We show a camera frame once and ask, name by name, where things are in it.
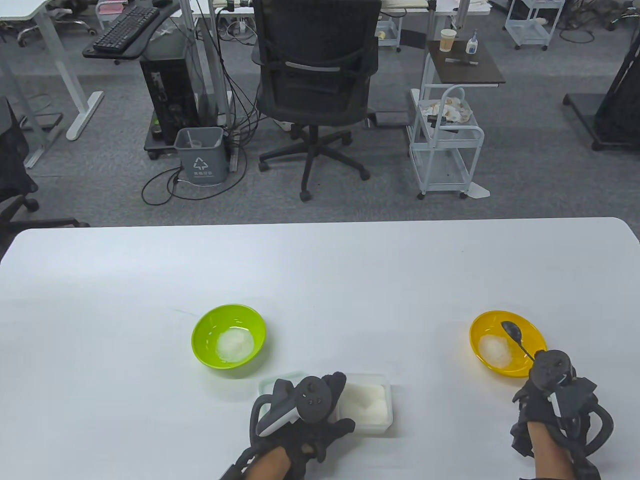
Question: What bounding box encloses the dark keyboard tray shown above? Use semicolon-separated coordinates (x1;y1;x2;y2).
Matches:
82;2;181;65

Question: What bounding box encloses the black long-handled spoon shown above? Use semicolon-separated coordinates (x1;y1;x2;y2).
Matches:
501;321;536;361

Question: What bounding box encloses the black keyboard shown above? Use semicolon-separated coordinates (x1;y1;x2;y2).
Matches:
93;5;160;53

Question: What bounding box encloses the clear plastic sugar container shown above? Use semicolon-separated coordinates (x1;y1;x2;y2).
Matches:
336;372;394;435

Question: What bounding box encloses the person's left forearm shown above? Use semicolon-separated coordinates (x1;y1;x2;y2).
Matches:
245;445;293;480

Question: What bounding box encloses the black floor cable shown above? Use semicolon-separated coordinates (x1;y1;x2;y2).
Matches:
141;145;248;206

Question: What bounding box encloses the black armrest office chair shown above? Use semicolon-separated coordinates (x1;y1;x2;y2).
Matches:
0;96;91;251

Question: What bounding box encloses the small white cart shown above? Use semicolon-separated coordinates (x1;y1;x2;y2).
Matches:
375;10;403;52

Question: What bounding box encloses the person's left hand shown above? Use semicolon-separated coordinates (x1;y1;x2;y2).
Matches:
250;371;357;478

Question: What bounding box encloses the black hand tracker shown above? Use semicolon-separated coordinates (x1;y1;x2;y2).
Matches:
250;376;333;440
530;350;613;456

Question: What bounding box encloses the white wire rolling cart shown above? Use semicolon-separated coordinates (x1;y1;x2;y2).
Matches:
409;84;486;200

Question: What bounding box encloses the person's right forearm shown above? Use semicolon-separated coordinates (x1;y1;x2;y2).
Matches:
527;422;576;480

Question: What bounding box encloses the white standing desk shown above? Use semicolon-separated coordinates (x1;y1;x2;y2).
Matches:
0;0;105;169

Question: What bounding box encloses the black computer tower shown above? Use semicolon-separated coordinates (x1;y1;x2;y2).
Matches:
139;54;201;146

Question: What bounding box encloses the dark brown side table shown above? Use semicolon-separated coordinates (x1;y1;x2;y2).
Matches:
426;40;506;88

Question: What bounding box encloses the person's right hand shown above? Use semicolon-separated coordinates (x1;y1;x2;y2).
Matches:
510;350;601;458

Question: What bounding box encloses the yellow plastic bowl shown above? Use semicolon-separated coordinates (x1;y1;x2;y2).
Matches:
469;310;549;378

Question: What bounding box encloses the white sugar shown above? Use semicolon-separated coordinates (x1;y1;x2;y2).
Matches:
478;335;515;368
216;327;256;364
342;382;390;421

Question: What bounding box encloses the crumpled cloth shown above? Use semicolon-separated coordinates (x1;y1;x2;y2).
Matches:
417;97;473;123

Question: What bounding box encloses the black mesh office chair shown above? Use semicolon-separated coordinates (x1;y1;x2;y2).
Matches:
251;0;382;202

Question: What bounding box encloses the green plastic bowl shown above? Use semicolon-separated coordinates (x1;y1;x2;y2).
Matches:
191;303;267;370

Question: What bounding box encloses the clear lid with green seal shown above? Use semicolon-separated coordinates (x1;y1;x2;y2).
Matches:
257;371;306;401

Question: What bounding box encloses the grey trash bin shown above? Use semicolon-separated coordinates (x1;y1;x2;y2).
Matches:
173;126;228;187

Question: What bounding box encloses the white desk with cables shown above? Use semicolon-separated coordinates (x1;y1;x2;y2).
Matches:
177;0;491;173

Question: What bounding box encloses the black floor stand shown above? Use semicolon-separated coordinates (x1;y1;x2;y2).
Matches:
562;37;640;151

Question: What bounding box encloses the white utility cart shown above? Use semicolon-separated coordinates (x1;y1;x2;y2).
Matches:
504;0;566;51

